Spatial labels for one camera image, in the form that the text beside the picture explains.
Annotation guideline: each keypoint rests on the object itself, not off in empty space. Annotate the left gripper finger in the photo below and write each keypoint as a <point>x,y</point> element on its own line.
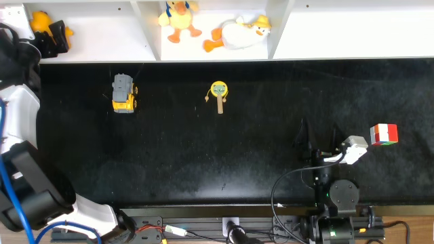
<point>60,35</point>
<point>45,45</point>

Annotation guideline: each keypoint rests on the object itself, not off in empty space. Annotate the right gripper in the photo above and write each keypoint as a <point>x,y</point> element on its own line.
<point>318,156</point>

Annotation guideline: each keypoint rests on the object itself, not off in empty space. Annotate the yellow rubber duck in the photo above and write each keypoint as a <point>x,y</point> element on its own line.
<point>39,21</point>

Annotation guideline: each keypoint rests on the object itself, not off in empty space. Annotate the many-coloured puzzle cube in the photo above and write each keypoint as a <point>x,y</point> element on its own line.
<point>384,133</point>

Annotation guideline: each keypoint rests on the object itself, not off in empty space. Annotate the grey and yellow toy truck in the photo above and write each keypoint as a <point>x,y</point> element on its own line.
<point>122,91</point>

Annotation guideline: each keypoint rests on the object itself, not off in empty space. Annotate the yellow wooden rattle drum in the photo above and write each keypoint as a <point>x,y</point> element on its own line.
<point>219,89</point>

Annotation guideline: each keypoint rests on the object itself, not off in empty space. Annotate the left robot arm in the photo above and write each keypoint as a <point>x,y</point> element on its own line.
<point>20,112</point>

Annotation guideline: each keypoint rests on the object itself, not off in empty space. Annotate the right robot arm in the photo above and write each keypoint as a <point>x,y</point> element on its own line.
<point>342,196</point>

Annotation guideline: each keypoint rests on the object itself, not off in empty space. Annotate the white shelf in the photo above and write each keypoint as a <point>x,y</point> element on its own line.
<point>339,34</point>

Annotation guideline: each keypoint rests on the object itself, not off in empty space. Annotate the white plush duck yellow hat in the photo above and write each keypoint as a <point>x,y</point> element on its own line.
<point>239,35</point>

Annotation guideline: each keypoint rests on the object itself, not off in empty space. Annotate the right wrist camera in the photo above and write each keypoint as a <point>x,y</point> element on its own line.
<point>354,149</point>

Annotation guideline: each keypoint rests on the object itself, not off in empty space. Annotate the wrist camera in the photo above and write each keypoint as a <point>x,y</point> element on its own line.
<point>354,149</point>
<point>15,18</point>

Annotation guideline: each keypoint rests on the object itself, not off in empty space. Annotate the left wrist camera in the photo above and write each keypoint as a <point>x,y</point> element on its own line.
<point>15,18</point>

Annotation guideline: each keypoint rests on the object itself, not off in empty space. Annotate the mounting rail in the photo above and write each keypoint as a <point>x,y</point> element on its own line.
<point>203,230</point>

